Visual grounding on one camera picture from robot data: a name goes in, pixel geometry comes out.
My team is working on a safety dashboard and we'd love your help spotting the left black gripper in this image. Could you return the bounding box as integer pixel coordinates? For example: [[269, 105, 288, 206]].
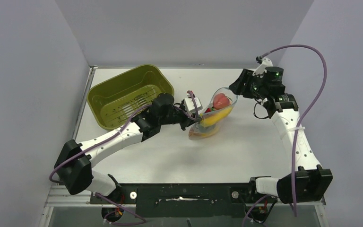
[[159, 105, 202, 131]]

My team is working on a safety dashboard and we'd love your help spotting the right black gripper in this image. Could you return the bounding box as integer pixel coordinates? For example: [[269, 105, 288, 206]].
[[229, 69, 268, 100]]

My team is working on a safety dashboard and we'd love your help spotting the clear zip top bag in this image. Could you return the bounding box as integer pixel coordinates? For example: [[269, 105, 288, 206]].
[[188, 87, 238, 140]]

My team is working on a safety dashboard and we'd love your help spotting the olive green plastic bin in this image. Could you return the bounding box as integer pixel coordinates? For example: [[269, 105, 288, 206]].
[[87, 64, 174, 130]]

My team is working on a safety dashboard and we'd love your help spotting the yellow toy banana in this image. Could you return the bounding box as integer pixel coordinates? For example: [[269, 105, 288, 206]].
[[200, 106, 233, 127]]

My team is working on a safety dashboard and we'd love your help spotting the pink toy peach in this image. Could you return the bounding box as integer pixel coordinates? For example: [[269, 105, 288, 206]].
[[212, 93, 231, 110]]

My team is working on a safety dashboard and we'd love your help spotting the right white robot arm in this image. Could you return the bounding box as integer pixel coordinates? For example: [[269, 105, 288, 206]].
[[229, 66, 333, 203]]

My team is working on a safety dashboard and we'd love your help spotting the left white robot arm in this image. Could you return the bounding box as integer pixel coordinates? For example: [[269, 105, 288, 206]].
[[52, 91, 202, 196]]

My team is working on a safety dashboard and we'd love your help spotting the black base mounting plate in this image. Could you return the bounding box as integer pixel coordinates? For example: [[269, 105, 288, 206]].
[[108, 183, 263, 218]]

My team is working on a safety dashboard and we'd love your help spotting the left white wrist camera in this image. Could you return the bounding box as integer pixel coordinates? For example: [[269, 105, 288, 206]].
[[183, 97, 203, 115]]

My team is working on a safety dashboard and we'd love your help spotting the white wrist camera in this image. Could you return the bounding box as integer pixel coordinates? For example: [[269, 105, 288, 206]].
[[253, 56, 273, 76], [183, 97, 203, 115]]

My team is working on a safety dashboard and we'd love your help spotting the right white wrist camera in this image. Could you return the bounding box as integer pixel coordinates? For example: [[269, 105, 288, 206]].
[[253, 56, 273, 76]]

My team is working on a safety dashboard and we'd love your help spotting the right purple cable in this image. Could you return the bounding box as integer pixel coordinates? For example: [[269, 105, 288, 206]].
[[255, 44, 328, 218]]

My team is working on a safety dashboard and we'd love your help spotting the purple cable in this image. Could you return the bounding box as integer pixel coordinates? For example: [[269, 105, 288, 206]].
[[255, 44, 328, 218], [49, 90, 201, 226]]

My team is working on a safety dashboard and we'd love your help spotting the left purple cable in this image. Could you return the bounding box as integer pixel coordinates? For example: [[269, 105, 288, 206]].
[[49, 90, 201, 226]]

